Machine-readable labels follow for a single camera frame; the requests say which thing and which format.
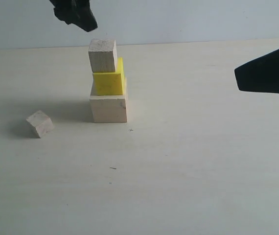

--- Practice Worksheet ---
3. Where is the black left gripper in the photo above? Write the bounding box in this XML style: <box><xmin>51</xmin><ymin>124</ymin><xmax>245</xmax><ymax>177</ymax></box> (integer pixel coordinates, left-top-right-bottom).
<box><xmin>50</xmin><ymin>0</ymin><xmax>98</xmax><ymax>32</ymax></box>

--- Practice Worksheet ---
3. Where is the medium wooden cube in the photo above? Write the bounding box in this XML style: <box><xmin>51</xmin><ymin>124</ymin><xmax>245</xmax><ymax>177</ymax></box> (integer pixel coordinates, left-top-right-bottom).
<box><xmin>88</xmin><ymin>39</ymin><xmax>117</xmax><ymax>73</ymax></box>

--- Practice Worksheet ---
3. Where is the yellow cube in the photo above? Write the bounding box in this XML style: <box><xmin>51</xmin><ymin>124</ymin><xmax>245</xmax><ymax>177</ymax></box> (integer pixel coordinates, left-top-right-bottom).
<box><xmin>93</xmin><ymin>57</ymin><xmax>125</xmax><ymax>95</ymax></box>

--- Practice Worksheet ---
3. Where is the large wooden cube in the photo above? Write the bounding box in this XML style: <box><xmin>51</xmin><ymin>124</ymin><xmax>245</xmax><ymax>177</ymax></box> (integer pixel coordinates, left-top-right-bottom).
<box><xmin>90</xmin><ymin>78</ymin><xmax>128</xmax><ymax>123</ymax></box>

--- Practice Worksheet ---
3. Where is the small wooden cube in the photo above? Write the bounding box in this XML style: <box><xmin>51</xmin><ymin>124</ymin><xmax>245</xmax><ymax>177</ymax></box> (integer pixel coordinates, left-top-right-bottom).
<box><xmin>26</xmin><ymin>110</ymin><xmax>54</xmax><ymax>138</ymax></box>

